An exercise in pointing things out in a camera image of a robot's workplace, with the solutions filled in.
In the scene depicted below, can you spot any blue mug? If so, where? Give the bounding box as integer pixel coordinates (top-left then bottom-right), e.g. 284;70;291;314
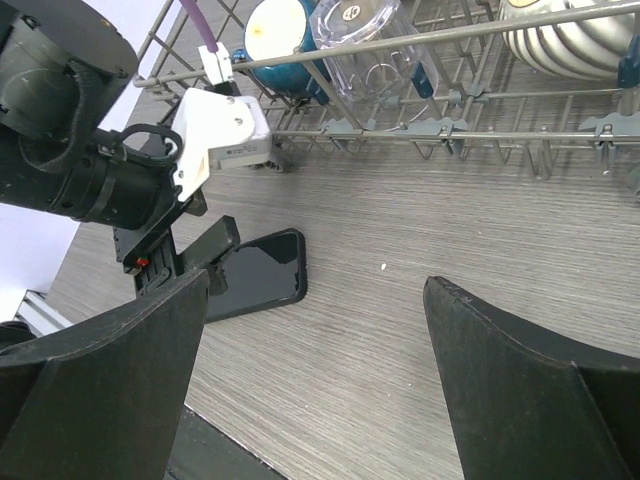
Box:
231;0;329;105

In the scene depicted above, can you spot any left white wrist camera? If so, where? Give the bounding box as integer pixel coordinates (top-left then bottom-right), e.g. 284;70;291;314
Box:
171;88;272;203

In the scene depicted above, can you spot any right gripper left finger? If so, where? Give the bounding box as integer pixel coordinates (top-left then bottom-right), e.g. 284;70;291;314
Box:
1;270;209;479

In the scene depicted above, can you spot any grey wire dish rack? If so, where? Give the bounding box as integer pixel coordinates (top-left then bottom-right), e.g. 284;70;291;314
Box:
132;0;640;204

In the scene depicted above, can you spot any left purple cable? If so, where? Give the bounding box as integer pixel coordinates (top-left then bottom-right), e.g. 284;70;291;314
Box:
179;0;221;54

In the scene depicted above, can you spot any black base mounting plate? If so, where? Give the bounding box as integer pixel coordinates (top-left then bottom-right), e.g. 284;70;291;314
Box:
164;405;286;480

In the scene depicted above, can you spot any striped ceramic bowl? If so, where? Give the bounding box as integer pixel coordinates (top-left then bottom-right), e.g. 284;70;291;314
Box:
502;13;635;80

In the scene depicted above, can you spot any black smartphone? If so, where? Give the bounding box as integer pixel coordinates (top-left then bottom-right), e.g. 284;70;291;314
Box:
206;228;308;323

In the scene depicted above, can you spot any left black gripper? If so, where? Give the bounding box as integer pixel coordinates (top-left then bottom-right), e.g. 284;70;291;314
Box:
1;124;240;295

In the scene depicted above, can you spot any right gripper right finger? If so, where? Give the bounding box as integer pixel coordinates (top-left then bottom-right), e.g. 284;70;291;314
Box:
423;276;639;479

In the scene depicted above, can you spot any clear glass cup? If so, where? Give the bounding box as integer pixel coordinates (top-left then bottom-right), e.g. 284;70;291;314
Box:
308;0;439;104

